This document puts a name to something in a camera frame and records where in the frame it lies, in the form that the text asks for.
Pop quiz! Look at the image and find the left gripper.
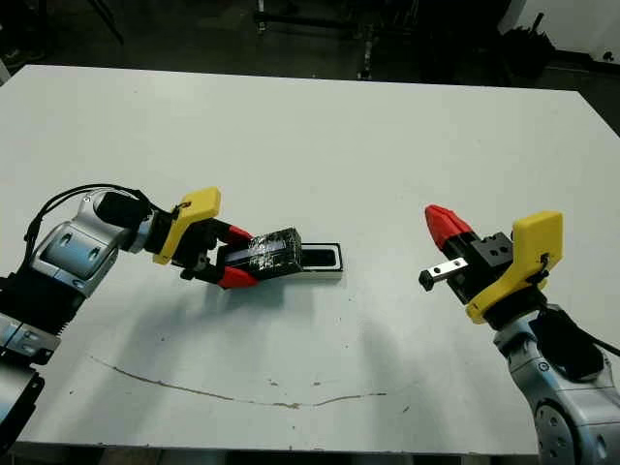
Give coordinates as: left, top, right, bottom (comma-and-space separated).
153, 187, 258, 291

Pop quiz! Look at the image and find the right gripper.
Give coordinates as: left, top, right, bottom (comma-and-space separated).
418, 203, 565, 325

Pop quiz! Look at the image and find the black folded equipment pile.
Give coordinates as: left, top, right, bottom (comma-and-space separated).
501, 12, 556, 77

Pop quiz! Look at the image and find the black tripod leg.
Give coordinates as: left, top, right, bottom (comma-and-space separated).
86, 0, 125, 45

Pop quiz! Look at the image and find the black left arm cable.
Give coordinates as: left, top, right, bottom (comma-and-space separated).
23, 182, 175, 253

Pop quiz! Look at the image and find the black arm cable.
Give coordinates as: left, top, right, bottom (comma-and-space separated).
588, 332, 620, 358
23, 182, 175, 253

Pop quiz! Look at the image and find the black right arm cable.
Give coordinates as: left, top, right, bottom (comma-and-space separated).
588, 332, 620, 358

